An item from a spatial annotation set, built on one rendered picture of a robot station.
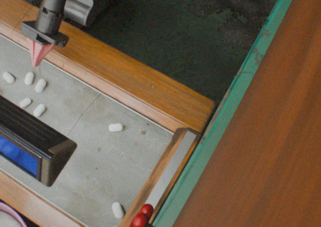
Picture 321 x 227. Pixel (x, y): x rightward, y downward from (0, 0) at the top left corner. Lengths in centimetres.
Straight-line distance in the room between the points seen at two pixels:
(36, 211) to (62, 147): 36
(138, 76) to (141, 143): 17
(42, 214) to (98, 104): 30
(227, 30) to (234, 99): 157
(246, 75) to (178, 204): 14
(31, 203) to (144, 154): 29
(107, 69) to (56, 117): 18
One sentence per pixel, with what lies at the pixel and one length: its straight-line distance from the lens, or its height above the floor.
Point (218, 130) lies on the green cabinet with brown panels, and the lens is 32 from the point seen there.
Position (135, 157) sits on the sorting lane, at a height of 74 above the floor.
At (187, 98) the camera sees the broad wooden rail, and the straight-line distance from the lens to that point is 86.
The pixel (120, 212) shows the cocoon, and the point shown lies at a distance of 81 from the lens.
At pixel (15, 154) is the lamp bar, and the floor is 108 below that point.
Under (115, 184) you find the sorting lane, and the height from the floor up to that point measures 74.
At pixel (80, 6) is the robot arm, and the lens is 78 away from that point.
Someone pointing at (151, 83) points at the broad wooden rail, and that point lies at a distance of 87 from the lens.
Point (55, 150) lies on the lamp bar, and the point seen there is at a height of 110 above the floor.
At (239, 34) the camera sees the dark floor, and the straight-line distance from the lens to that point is 189.
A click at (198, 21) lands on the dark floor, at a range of 189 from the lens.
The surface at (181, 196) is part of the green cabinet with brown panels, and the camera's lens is 30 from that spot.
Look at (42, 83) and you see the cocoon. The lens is 92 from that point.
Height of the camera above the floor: 157
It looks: 71 degrees down
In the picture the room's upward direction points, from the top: 4 degrees clockwise
